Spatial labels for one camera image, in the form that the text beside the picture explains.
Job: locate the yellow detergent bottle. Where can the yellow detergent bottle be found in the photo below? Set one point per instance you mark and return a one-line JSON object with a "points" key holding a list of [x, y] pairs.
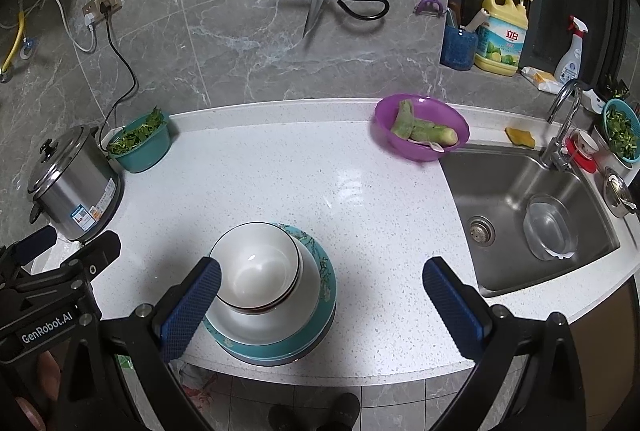
{"points": [[500, 46]]}

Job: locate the small white floral bowl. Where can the small white floral bowl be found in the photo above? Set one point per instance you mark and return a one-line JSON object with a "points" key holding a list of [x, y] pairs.
{"points": [[255, 271]]}

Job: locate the yellow sponge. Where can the yellow sponge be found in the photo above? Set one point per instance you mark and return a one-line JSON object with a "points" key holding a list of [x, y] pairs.
{"points": [[520, 137]]}

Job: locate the small white red bowl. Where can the small white red bowl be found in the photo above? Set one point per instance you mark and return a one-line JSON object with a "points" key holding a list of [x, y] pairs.
{"points": [[586, 142]]}

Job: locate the stainless steel rice cooker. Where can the stainless steel rice cooker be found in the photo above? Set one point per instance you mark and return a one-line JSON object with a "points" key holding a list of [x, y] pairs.
{"points": [[75, 191]]}

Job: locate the person's left hand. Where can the person's left hand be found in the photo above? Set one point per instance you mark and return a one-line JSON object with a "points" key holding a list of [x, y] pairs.
{"points": [[47, 373]]}

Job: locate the yellow white packet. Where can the yellow white packet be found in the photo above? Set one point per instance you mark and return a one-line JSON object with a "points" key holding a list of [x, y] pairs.
{"points": [[542, 80]]}

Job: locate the white plastic spoon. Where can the white plastic spoon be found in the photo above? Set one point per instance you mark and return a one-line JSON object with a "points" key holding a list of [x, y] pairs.
{"points": [[435, 147]]}

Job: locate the red mat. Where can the red mat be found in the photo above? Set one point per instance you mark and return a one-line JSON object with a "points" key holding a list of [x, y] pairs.
{"points": [[582, 163]]}

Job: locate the large white bowl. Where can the large white bowl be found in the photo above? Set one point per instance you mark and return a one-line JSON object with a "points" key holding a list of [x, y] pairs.
{"points": [[300, 316]]}

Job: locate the medium plain white bowl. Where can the medium plain white bowl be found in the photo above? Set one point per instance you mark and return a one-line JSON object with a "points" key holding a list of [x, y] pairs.
{"points": [[296, 283]]}

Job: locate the glass bowl in sink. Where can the glass bowl in sink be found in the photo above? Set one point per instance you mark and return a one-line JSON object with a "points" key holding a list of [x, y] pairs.
{"points": [[547, 226]]}

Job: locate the green plastic bag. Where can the green plastic bag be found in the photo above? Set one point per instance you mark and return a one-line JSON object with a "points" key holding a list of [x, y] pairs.
{"points": [[125, 361]]}

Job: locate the black shoe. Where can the black shoe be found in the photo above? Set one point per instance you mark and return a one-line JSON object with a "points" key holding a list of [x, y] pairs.
{"points": [[342, 411], [282, 418]]}

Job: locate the small teal floral plate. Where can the small teal floral plate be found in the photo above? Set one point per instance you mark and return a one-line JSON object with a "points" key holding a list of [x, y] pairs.
{"points": [[322, 276]]}

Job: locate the leafy green vegetables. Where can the leafy green vegetables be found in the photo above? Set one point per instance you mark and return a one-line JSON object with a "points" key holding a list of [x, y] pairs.
{"points": [[135, 133]]}

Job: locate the teal plastic basin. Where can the teal plastic basin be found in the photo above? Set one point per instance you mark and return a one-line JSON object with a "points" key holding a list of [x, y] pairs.
{"points": [[145, 151]]}

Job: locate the pink patterned cloth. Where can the pink patterned cloth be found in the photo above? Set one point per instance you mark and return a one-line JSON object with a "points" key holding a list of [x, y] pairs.
{"points": [[197, 378]]}

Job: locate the stainless steel sink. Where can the stainless steel sink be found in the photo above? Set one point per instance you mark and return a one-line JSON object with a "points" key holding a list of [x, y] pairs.
{"points": [[500, 191]]}

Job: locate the sink drain strainer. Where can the sink drain strainer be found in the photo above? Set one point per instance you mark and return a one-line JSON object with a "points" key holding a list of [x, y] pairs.
{"points": [[481, 230]]}

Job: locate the green colander with greens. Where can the green colander with greens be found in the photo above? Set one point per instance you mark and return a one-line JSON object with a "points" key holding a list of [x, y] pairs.
{"points": [[627, 151]]}

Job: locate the stainless steel pot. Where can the stainless steel pot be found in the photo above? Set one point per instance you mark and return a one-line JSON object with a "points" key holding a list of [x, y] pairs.
{"points": [[617, 196]]}

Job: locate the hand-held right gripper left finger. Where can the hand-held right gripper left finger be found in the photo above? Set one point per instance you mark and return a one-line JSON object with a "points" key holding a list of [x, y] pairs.
{"points": [[192, 306]]}

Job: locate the purple plastic basin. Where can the purple plastic basin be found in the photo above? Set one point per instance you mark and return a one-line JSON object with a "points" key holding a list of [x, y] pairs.
{"points": [[430, 111]]}

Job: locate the chrome faucet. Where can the chrome faucet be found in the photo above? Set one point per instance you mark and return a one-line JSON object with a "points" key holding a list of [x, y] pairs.
{"points": [[555, 151]]}

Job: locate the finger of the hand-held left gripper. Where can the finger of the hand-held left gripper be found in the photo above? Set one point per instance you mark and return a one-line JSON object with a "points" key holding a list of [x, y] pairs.
{"points": [[35, 243], [100, 251]]}

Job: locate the white spray bottle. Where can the white spray bottle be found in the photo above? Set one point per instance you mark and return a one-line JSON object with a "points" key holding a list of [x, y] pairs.
{"points": [[570, 66]]}

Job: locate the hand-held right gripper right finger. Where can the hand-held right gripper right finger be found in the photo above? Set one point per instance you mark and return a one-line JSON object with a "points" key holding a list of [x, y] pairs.
{"points": [[452, 306]]}

